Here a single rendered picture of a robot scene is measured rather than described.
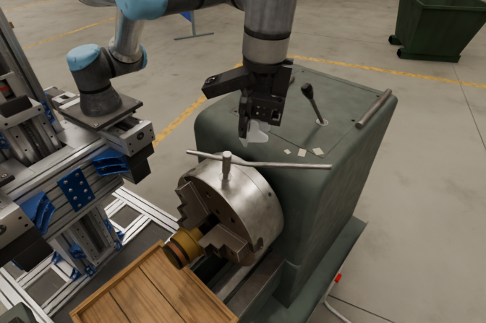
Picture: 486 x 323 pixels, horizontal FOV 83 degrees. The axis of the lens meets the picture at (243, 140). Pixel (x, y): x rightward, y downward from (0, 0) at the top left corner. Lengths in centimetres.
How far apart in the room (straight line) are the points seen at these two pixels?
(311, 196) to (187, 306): 48
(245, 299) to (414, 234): 168
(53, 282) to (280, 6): 182
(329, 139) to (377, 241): 149
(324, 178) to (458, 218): 204
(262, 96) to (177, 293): 66
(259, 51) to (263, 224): 44
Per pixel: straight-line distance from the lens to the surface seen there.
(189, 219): 76
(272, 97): 49
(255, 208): 69
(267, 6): 42
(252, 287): 95
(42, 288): 198
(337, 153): 78
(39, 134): 124
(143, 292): 97
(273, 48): 44
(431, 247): 239
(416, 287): 217
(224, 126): 85
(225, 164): 65
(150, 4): 41
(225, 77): 51
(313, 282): 135
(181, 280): 96
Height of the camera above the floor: 174
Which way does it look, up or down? 39 degrees down
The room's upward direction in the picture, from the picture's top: straight up
